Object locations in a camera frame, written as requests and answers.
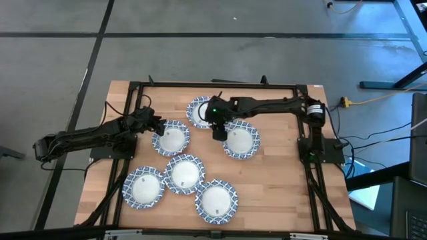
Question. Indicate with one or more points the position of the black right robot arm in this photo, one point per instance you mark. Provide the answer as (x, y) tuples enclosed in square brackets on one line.
[(267, 105)]

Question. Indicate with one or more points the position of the blue patterned paper bowl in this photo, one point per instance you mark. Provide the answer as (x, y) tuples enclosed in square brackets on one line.
[(144, 188), (184, 174), (241, 140), (195, 113), (171, 140), (217, 201)]

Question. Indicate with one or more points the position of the grey table foot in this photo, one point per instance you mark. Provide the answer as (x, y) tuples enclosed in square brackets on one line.
[(10, 152)]

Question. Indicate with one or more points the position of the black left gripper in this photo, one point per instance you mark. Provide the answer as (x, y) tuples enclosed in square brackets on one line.
[(148, 118)]

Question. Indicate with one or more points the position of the black laptop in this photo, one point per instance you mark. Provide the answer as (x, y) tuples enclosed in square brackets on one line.
[(408, 210)]

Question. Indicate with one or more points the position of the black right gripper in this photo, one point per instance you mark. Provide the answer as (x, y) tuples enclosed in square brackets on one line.
[(219, 132)]

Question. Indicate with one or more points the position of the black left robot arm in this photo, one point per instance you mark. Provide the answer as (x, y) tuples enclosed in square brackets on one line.
[(83, 135)]

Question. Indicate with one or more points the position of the silver metal bracket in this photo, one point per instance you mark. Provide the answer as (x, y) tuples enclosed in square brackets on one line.
[(308, 236), (123, 235)]

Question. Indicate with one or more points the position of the white paper sheet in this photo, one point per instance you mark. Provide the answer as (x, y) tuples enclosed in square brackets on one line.
[(365, 195)]

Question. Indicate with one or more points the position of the black monitor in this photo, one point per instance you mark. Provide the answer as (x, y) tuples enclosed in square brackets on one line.
[(419, 140)]

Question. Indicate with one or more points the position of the black aluminium table frame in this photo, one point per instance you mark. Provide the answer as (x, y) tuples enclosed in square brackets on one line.
[(217, 85)]

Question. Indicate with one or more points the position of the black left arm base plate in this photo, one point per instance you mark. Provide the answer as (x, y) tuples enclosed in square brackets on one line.
[(113, 148)]

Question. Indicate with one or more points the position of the dark metal desk frame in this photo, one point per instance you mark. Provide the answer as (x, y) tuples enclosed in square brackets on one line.
[(410, 30)]

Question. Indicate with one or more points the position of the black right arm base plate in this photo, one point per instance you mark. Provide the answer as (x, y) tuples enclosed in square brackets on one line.
[(330, 151)]

